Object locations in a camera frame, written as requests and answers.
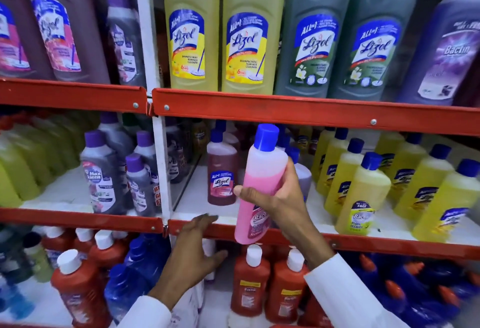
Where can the person's left hand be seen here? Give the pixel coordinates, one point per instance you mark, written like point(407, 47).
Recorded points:
point(187, 260)

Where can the person's right hand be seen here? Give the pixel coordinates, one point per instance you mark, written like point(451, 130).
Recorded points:
point(290, 211)

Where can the person's right thumb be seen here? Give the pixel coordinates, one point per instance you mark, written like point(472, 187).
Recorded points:
point(253, 194)

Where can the person's left thumb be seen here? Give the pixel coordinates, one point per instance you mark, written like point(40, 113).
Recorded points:
point(215, 258)

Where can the pink cleaner bottle blue cap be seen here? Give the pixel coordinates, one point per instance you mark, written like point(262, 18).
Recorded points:
point(262, 166)

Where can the person's left forearm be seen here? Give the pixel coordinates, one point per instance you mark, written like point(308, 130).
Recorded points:
point(150, 312)

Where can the person's right forearm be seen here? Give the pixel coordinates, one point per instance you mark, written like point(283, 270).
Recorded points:
point(345, 294)

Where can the small maroon bottle blue cap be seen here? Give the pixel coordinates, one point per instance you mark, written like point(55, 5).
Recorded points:
point(222, 177)

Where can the red bottle white cap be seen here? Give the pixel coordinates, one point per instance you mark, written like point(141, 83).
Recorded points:
point(56, 241)
point(285, 294)
point(80, 294)
point(108, 251)
point(83, 239)
point(249, 282)

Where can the lavender bottle blue cap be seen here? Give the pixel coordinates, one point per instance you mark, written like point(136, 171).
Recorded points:
point(303, 177)

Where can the white shelf board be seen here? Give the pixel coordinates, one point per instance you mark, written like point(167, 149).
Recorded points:
point(63, 192)
point(195, 204)

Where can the large yellow cleaner bottle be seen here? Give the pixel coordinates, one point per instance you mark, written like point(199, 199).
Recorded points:
point(249, 42)
point(189, 38)

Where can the row of yellow bottles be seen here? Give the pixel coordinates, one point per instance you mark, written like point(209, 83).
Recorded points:
point(412, 189)

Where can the large green cleaner bottle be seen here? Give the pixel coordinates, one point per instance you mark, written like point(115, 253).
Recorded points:
point(371, 53)
point(313, 46)

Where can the pale green bottle dark cap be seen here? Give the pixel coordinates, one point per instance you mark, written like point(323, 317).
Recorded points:
point(37, 260)

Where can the group of blue bottles orange caps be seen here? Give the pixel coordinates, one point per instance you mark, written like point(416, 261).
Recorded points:
point(416, 290)

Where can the tall grey bottle purple cap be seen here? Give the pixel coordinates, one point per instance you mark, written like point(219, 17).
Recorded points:
point(125, 46)

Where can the light blue bottle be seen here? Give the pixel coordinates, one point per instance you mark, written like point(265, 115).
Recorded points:
point(17, 301)

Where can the group of lime green bottles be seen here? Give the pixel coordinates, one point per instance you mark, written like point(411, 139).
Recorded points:
point(26, 166)

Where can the large purple cleaner bottle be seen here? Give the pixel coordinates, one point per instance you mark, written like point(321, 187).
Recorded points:
point(446, 53)

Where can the large maroon cleaner bottle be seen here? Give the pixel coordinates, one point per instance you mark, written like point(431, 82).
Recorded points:
point(63, 31)
point(15, 38)

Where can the dark bottle behind post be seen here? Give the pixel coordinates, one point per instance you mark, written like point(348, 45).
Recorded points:
point(176, 155)

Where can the red shelf rail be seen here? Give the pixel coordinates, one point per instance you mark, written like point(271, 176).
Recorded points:
point(75, 95)
point(375, 247)
point(318, 112)
point(82, 220)

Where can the white shelf upright post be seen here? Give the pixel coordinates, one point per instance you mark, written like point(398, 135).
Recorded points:
point(146, 38)

